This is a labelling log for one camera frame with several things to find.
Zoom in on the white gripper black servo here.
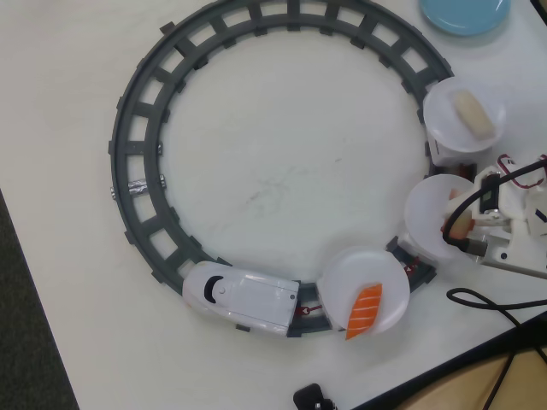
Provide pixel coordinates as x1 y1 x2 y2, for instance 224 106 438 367
446 167 533 241

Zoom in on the shrimp sushi piece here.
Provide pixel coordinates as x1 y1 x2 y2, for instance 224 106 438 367
442 190 476 241

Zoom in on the white squid sushi piece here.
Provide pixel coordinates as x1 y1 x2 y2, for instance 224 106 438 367
451 89 497 140

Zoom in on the salmon sushi piece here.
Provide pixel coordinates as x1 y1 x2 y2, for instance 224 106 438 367
344 281 384 342

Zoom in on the blue round dish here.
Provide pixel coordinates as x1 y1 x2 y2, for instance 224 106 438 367
417 0 513 38

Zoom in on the white Shinkansen toy locomotive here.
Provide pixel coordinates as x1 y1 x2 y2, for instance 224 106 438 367
181 261 301 339

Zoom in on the white round plate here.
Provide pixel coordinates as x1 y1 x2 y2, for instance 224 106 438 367
318 246 410 336
403 173 476 263
422 77 508 151

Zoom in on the black power adapter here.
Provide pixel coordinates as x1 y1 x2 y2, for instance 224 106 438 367
293 383 339 410

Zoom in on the silver foil tape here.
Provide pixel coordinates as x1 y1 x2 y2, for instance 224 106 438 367
126 179 150 198

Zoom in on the grey circular toy track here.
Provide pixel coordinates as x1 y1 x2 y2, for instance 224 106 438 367
106 0 455 341

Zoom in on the black USB camera cable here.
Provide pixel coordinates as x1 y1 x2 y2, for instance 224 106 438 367
439 160 547 258

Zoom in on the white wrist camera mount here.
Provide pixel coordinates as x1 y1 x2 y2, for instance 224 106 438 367
468 232 547 275

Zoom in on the red servo wire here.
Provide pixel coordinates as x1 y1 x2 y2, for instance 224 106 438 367
497 153 547 192

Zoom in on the black looped cable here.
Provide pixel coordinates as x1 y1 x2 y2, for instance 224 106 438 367
446 286 547 410

